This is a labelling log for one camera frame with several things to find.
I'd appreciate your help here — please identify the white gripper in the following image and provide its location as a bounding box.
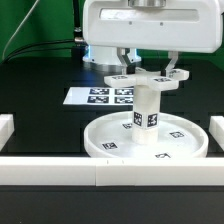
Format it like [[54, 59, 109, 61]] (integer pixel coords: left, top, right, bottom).
[[83, 0, 223, 77]]

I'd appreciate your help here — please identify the white cross-shaped table base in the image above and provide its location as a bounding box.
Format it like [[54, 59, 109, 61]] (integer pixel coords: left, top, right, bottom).
[[104, 69, 189, 91]]

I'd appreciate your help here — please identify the white round table top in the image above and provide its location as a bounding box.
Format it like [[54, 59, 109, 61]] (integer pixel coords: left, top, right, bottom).
[[84, 111, 209, 160]]

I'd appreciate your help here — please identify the white fiducial marker sheet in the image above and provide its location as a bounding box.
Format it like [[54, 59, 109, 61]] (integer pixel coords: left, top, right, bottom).
[[63, 87, 133, 105]]

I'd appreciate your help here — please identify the white right fence block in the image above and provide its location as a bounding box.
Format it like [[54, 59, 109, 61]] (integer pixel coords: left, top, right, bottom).
[[209, 116, 224, 151]]

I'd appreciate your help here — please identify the white fence block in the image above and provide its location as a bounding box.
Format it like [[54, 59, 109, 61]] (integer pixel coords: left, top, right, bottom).
[[0, 114, 14, 152], [209, 116, 224, 151]]

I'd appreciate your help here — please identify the white left fence block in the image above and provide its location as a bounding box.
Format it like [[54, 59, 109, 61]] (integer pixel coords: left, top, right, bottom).
[[0, 114, 14, 152]]

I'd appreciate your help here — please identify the white front fence bar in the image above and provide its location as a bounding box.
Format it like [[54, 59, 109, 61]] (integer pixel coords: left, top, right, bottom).
[[0, 157, 224, 186]]

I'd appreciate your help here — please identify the black vertical cable connector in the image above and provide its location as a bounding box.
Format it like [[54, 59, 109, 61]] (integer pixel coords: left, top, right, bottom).
[[72, 0, 85, 46]]

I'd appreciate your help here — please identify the black cable bundle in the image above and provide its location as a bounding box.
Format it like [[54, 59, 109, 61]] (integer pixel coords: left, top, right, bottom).
[[1, 39, 86, 64]]

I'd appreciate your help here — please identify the grey thin cable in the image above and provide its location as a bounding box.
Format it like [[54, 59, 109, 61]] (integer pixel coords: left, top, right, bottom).
[[1, 0, 41, 61]]

